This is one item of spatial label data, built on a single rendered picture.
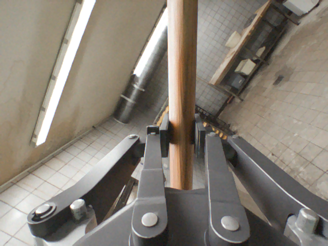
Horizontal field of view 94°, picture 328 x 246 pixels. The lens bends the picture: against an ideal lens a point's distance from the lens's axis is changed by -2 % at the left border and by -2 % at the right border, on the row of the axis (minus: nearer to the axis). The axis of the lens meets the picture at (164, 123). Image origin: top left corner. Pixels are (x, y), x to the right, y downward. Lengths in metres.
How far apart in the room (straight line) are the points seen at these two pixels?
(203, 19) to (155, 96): 2.63
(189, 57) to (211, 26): 5.24
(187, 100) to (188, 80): 0.02
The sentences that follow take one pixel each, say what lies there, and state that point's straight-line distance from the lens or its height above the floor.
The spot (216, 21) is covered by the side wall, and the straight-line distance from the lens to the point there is 5.47.
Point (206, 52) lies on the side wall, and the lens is 5.26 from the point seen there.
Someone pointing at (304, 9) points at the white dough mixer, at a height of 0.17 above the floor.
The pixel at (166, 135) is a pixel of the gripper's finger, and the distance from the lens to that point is 0.15.
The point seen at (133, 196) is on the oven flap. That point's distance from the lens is 2.04.
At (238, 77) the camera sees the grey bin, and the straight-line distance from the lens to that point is 4.76.
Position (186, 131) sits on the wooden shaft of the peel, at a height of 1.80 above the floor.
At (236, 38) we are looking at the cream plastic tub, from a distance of 4.92.
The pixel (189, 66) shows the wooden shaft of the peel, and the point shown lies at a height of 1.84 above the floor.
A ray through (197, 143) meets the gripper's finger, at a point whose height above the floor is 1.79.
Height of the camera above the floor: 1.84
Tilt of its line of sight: 5 degrees down
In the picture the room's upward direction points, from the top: 60 degrees counter-clockwise
